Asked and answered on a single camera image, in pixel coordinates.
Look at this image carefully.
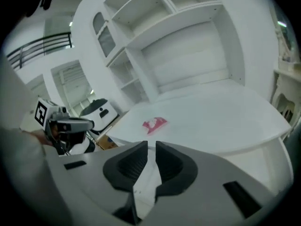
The small white black robot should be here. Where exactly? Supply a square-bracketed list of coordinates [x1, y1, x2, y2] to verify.
[79, 98, 118, 134]

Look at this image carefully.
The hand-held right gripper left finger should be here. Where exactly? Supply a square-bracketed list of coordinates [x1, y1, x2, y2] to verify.
[46, 140, 149, 226]

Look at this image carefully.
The white desk with drawers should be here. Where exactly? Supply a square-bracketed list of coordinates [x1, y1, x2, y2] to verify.
[71, 0, 294, 155]

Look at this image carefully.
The brown cardboard box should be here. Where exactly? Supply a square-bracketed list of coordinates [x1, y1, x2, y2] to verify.
[97, 134, 119, 150]

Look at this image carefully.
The pink packet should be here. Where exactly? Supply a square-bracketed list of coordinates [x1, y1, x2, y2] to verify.
[142, 116, 169, 135]

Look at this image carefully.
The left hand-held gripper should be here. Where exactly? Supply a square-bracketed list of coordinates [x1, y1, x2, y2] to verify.
[34, 97, 95, 155]

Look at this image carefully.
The ornate cream vanity table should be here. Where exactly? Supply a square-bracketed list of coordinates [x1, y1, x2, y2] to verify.
[270, 55, 301, 127]

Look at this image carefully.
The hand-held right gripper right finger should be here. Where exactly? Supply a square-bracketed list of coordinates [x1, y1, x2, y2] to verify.
[141, 140, 283, 226]

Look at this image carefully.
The oval cream-framed mirror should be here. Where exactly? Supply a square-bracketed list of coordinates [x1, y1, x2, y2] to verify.
[270, 6, 297, 56]

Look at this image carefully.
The person's left forearm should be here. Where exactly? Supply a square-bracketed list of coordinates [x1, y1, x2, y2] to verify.
[21, 129, 56, 148]

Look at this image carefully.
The black metal railing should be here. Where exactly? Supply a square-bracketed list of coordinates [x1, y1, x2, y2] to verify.
[6, 32, 72, 70]

